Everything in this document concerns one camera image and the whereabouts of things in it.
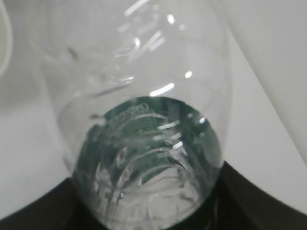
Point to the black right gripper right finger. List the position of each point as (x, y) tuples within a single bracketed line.
[(237, 204)]

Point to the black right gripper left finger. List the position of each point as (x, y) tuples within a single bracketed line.
[(59, 209)]

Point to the white paper cup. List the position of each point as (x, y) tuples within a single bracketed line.
[(6, 40)]

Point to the clear water bottle green label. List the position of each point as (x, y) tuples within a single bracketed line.
[(140, 94)]

